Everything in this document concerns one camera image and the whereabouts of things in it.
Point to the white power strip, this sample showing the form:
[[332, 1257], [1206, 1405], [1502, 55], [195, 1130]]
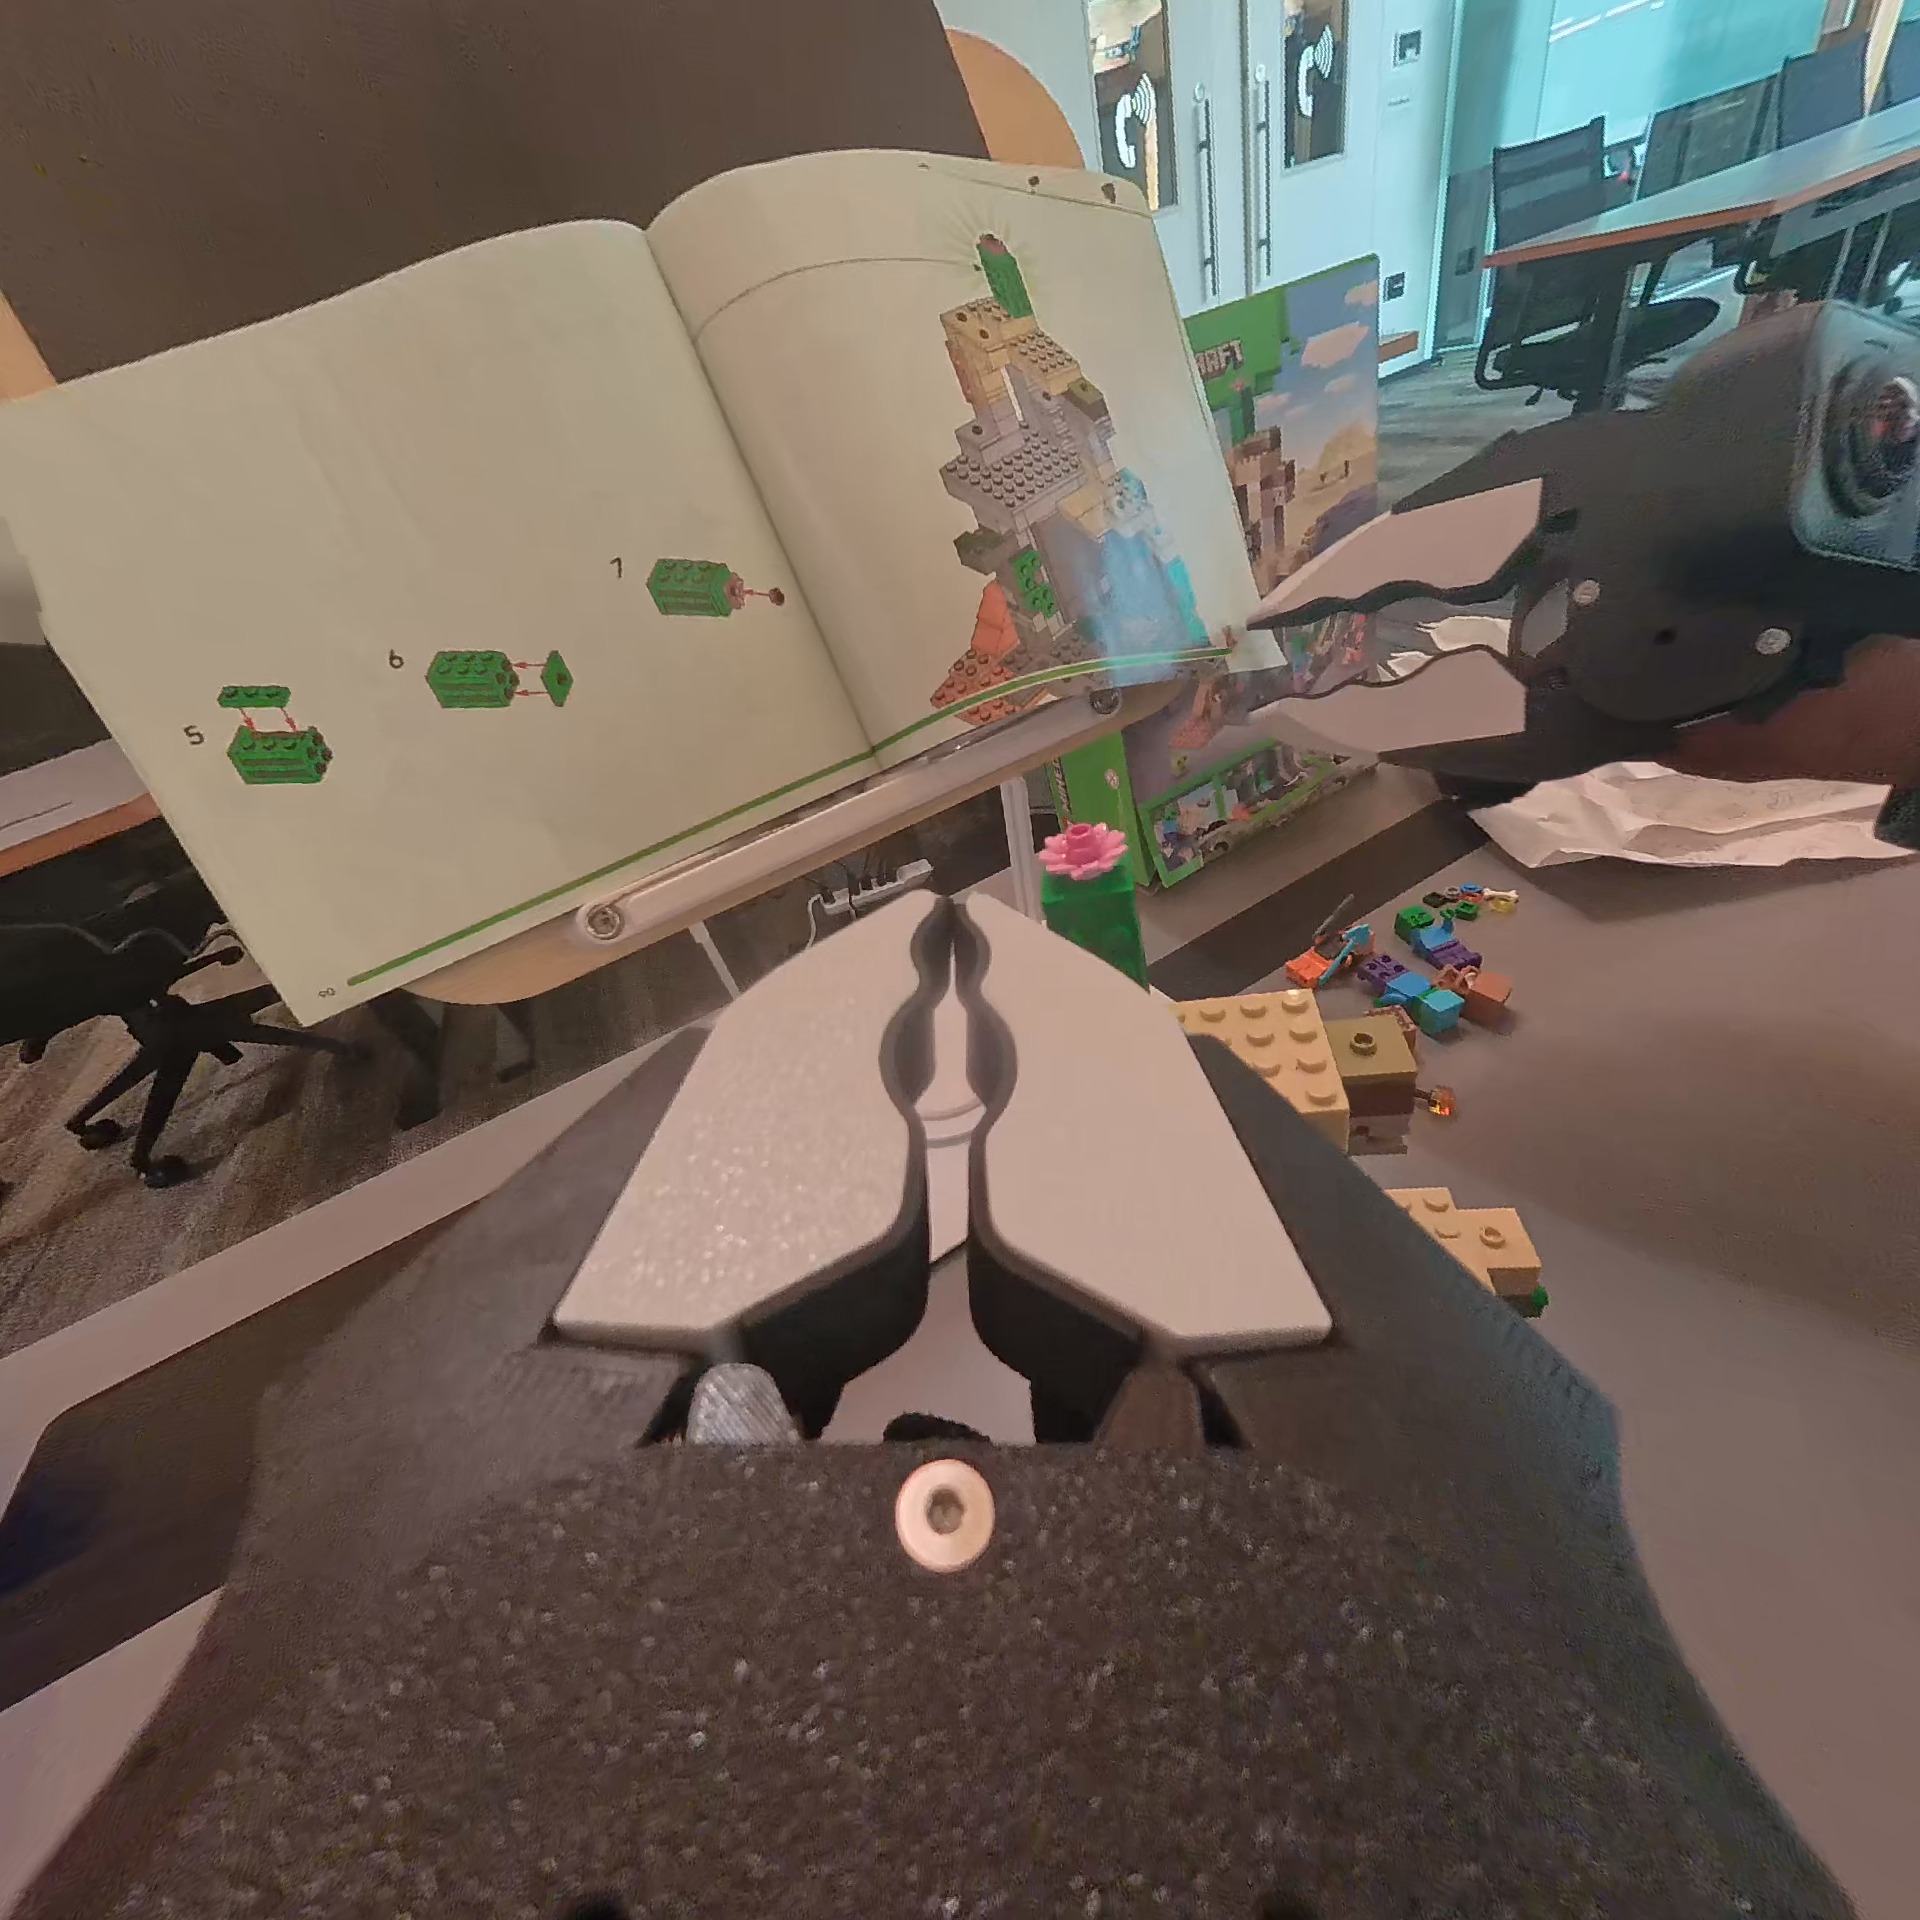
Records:
[[879, 887]]

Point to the toy brick tower model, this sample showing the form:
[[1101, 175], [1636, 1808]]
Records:
[[1095, 916]]

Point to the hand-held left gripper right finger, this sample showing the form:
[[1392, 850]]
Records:
[[1142, 1170]]

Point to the grey desk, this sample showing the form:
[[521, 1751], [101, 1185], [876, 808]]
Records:
[[1725, 1231]]

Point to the glass door with phone sign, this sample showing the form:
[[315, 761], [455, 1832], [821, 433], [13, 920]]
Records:
[[1132, 105], [1318, 76]]

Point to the long brown edged table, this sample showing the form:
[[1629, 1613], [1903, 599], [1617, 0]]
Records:
[[1725, 188]]

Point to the dark partition panel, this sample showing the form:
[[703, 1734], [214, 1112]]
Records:
[[452, 135]]

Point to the brick instruction booklet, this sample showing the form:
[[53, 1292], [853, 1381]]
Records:
[[480, 450]]

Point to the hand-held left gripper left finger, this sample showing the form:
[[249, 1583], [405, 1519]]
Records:
[[750, 1170]]

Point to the brown edged office desk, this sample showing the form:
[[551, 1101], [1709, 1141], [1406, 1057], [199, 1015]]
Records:
[[67, 810]]

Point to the white book stand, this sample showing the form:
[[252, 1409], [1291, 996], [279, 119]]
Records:
[[839, 832]]

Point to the black office chair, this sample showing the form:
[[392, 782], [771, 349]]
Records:
[[1725, 128], [166, 1037], [1560, 285]]

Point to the pile of white paper bags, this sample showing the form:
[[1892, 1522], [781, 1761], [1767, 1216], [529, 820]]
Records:
[[1636, 820]]

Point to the toy brick set box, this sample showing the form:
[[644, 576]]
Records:
[[1320, 376]]

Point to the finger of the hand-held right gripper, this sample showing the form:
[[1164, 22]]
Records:
[[1464, 720], [1441, 548]]

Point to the person's right hand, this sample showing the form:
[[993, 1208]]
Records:
[[1862, 728]]

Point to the pile of small loose bricks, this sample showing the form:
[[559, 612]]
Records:
[[1424, 960]]

